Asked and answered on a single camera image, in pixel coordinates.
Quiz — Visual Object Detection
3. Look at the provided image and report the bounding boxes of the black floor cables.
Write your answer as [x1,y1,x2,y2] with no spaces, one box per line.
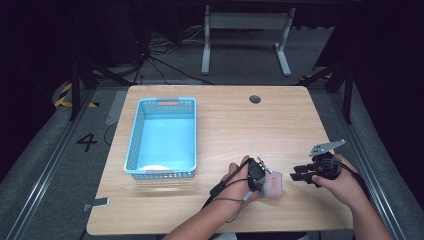
[133,26,214,86]

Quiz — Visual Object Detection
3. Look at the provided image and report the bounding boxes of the grey tape piece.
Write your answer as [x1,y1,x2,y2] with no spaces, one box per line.
[81,197,110,213]

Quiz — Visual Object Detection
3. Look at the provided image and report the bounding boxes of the black metal stand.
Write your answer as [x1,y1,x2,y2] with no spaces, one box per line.
[68,59,134,122]
[298,61,355,125]

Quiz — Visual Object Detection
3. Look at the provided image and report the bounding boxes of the white metal desk frame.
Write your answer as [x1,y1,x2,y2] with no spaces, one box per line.
[200,4,296,77]

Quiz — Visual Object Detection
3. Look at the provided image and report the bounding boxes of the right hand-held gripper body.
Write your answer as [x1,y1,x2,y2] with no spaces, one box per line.
[308,139,347,184]

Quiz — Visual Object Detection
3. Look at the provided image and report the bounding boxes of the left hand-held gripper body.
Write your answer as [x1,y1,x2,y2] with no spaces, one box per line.
[246,156,272,193]

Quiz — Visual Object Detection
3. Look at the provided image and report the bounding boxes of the grey wrist strap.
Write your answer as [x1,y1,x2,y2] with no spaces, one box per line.
[213,190,255,224]

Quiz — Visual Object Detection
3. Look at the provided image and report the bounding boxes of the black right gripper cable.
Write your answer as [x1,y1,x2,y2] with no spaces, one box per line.
[333,158,371,201]

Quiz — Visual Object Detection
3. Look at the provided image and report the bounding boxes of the aluminium floor rail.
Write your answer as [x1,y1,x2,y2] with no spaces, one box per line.
[328,93,406,240]
[4,89,98,240]

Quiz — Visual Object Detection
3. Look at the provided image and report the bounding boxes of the person's left hand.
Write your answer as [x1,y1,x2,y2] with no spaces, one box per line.
[213,155,260,209]

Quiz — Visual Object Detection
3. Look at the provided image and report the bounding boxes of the blue plastic basket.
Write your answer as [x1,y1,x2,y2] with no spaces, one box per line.
[123,96,198,181]

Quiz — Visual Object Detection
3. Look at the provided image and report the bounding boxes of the yellow and black hazard tape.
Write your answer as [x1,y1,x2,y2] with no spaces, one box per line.
[54,82,100,109]

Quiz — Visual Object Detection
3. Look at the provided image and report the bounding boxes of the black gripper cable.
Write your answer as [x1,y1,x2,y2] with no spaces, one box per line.
[333,158,371,201]
[201,158,254,209]

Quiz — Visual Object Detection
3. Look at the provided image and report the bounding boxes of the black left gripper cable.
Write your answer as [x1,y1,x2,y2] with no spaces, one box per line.
[201,158,254,209]

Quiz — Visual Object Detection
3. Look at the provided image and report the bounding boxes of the thin black floor cable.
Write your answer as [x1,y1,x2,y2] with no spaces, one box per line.
[103,121,119,147]

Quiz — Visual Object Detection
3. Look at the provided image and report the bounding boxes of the person's right hand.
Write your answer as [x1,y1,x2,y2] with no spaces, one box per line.
[312,153,366,208]

